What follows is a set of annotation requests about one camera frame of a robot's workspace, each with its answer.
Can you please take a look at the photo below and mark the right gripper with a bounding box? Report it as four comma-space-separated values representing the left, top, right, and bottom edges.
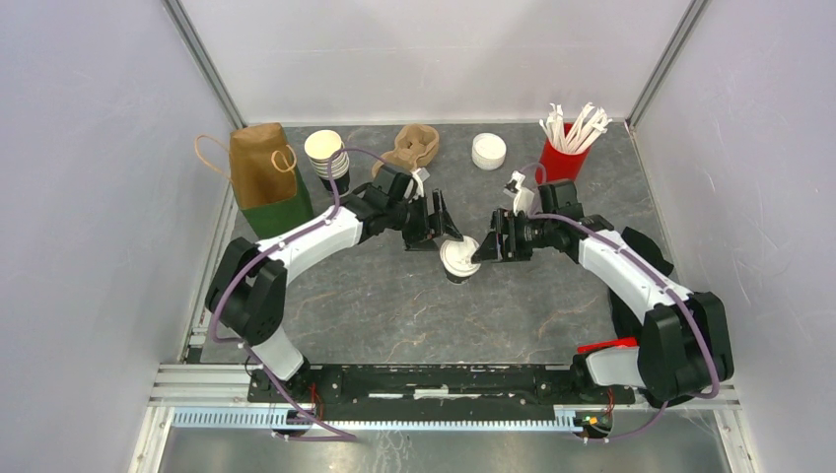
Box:
470, 208, 556, 263

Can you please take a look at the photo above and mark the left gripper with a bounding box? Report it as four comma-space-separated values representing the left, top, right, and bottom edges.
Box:
386, 189, 463, 253

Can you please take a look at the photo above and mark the white cup lid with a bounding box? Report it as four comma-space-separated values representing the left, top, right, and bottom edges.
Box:
440, 236, 481, 276

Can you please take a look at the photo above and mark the black paper coffee cup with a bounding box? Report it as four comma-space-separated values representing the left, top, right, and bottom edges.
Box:
444, 266, 475, 285

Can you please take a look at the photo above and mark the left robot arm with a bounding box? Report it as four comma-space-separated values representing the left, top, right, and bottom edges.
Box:
205, 165, 463, 402

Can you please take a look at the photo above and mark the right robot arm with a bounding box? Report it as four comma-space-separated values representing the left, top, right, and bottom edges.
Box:
463, 179, 734, 405

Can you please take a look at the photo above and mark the cardboard cup carrier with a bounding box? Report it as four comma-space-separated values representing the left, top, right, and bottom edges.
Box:
382, 123, 440, 171

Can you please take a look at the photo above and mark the stack of white lids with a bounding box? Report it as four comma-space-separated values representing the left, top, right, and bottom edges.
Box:
471, 133, 507, 170

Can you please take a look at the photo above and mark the red straw holder cup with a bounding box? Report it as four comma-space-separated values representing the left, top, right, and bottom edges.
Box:
535, 134, 591, 184

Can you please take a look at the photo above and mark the stack of paper cups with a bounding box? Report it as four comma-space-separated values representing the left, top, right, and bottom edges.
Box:
304, 129, 351, 196

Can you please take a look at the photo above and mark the black cloth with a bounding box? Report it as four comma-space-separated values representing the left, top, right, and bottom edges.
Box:
608, 227, 674, 341

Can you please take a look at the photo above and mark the red card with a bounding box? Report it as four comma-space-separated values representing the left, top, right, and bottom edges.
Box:
577, 337, 638, 354

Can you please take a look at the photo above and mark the green box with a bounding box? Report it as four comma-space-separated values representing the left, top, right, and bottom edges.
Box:
242, 169, 314, 239

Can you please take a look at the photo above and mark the brown paper bag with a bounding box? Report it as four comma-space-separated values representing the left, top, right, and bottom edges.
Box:
193, 122, 299, 210

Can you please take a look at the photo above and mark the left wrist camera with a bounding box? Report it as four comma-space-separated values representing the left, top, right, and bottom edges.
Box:
405, 168, 430, 201

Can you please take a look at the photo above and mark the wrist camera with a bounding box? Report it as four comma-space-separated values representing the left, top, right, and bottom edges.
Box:
504, 170, 534, 215
405, 168, 430, 201

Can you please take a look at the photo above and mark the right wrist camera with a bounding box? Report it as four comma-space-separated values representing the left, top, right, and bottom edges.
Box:
504, 170, 534, 215

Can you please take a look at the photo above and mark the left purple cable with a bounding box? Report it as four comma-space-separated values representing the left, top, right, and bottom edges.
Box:
207, 146, 393, 445

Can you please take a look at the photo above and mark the purple cable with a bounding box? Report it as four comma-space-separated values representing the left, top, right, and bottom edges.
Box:
207, 146, 393, 445
528, 162, 723, 445

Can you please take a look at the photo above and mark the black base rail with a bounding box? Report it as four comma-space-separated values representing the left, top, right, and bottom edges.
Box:
247, 364, 636, 423

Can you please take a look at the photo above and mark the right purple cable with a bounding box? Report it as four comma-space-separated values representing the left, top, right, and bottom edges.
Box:
528, 162, 723, 445

